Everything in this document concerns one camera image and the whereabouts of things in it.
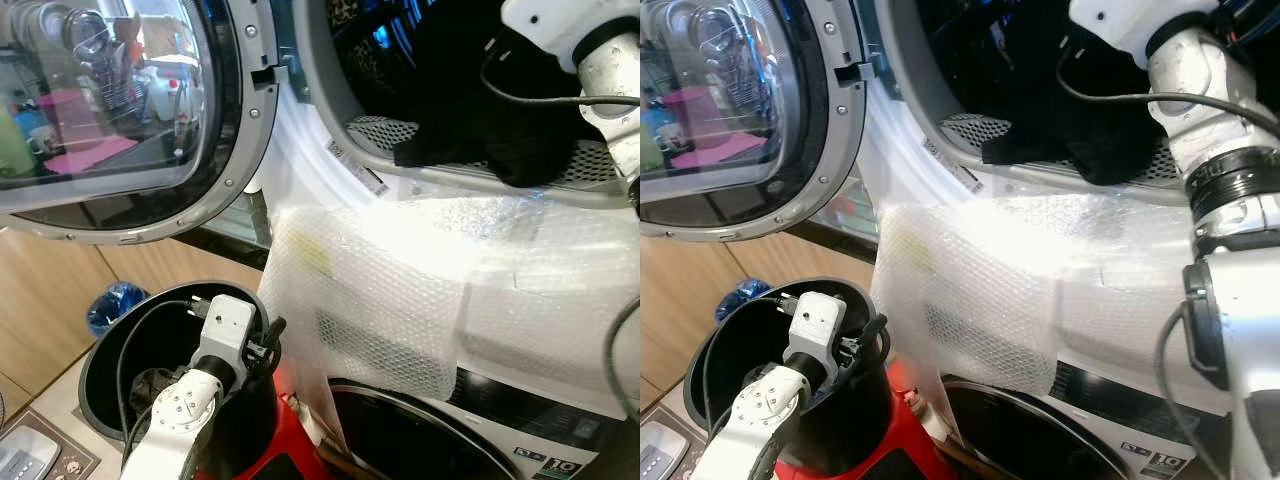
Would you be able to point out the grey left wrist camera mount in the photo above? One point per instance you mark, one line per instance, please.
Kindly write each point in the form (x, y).
(815, 322)
(228, 326)

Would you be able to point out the black round laundry bucket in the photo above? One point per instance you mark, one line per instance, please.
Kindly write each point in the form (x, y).
(705, 385)
(100, 385)

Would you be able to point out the clear bubble wrap sheet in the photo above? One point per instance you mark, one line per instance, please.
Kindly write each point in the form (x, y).
(380, 290)
(980, 290)

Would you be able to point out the round glass dryer door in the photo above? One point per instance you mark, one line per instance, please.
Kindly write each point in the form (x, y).
(100, 110)
(710, 110)

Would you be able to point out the grey perforated lint filter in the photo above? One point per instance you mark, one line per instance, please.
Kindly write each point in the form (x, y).
(962, 128)
(375, 130)

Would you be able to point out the white front-load washer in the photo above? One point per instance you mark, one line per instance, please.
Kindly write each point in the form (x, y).
(1150, 420)
(560, 430)

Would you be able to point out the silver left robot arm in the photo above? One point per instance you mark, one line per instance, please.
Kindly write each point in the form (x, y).
(760, 412)
(176, 420)

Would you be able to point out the white barcode label sticker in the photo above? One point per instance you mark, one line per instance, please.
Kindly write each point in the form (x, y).
(358, 168)
(952, 165)

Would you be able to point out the red stool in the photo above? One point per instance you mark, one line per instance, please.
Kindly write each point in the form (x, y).
(916, 452)
(296, 452)

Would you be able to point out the dark round washer door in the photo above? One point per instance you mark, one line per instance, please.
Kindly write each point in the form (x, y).
(1010, 442)
(400, 442)

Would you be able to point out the blue plastic bag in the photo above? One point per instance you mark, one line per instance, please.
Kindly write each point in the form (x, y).
(742, 298)
(115, 306)

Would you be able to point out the white dryer with steel drum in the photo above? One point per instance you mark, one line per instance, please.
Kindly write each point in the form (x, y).
(890, 165)
(300, 165)

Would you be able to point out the black clothes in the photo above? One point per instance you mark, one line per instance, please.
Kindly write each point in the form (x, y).
(1090, 140)
(500, 140)

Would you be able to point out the dark printed garment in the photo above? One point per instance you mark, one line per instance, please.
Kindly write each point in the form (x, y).
(150, 386)

